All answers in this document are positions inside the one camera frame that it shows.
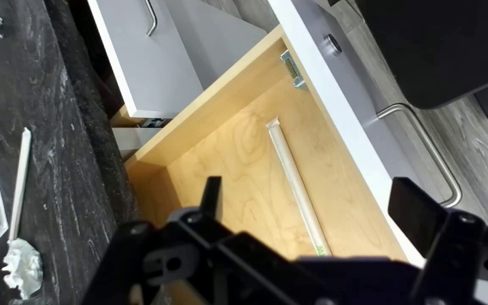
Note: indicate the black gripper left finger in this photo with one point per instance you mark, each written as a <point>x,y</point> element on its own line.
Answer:
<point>210,197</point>

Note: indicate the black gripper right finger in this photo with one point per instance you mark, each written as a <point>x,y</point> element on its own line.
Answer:
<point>418,213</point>

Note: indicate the wooden drawer with white front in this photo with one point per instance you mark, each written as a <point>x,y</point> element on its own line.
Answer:
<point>244,158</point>

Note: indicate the white drawer with lock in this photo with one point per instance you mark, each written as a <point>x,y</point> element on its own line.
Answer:
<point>164,62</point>

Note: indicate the clear plastic tube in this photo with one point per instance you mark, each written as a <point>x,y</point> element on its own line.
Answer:
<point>296,187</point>

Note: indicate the white thin stick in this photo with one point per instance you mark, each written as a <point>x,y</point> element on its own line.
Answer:
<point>19,187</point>

